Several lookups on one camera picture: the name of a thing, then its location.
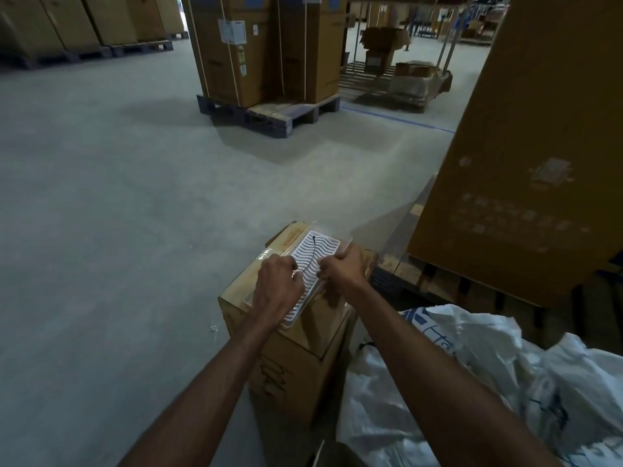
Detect tall strapped cardboard box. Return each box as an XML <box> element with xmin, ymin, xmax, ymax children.
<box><xmin>272</xmin><ymin>0</ymin><xmax>341</xmax><ymax>104</ymax></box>

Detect dark wooden pallet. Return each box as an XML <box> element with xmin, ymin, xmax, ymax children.
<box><xmin>196</xmin><ymin>94</ymin><xmax>341</xmax><ymax>139</ymax></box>

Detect person's right forearm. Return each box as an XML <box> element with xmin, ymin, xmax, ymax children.
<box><xmin>343</xmin><ymin>281</ymin><xmax>565</xmax><ymax>467</ymax></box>

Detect person's left hand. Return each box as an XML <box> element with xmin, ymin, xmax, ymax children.
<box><xmin>250</xmin><ymin>253</ymin><xmax>305</xmax><ymax>331</ymax></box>

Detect tall plain cardboard box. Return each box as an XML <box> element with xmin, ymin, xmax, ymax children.
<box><xmin>406</xmin><ymin>0</ymin><xmax>623</xmax><ymax>308</ymax></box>

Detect small cardboard box with handwriting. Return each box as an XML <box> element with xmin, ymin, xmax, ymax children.
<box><xmin>217</xmin><ymin>219</ymin><xmax>380</xmax><ymax>424</ymax></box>

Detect person's left forearm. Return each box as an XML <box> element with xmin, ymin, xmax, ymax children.
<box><xmin>116</xmin><ymin>320</ymin><xmax>283</xmax><ymax>467</ymax></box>

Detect large white woven sack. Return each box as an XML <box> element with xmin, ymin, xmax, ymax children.
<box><xmin>336</xmin><ymin>304</ymin><xmax>623</xmax><ymax>467</ymax></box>

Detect plastic wrapped cardboard boxes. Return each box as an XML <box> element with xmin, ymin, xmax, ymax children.
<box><xmin>389</xmin><ymin>60</ymin><xmax>454</xmax><ymax>112</ymax></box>

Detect clear plastic tray wavy pattern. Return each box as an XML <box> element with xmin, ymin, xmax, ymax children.
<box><xmin>245</xmin><ymin>230</ymin><xmax>355</xmax><ymax>330</ymax></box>

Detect person's right hand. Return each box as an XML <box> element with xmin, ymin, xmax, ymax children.
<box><xmin>317</xmin><ymin>245</ymin><xmax>373</xmax><ymax>297</ymax></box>

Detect low slatted pallet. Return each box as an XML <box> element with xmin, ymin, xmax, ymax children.
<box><xmin>339</xmin><ymin>60</ymin><xmax>429</xmax><ymax>112</ymax></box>

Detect row of tall cardboard boxes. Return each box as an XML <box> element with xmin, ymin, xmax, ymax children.
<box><xmin>0</xmin><ymin>0</ymin><xmax>188</xmax><ymax>59</ymax></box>

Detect black cable tie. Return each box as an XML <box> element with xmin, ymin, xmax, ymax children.
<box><xmin>294</xmin><ymin>235</ymin><xmax>320</xmax><ymax>278</ymax></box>

